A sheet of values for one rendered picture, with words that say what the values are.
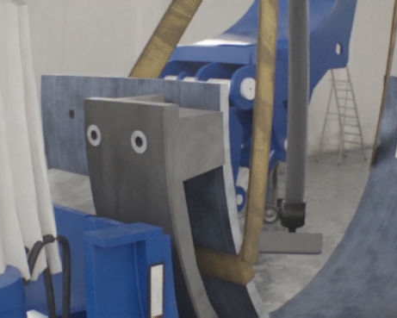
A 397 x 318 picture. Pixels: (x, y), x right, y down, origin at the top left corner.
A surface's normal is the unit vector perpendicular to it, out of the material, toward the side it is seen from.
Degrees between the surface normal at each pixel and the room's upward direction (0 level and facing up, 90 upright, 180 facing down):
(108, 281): 90
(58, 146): 101
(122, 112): 93
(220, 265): 115
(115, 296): 90
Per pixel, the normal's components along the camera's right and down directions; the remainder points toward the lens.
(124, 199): -0.67, 0.29
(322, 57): 0.74, 0.11
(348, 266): -0.37, -0.76
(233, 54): -0.66, -0.03
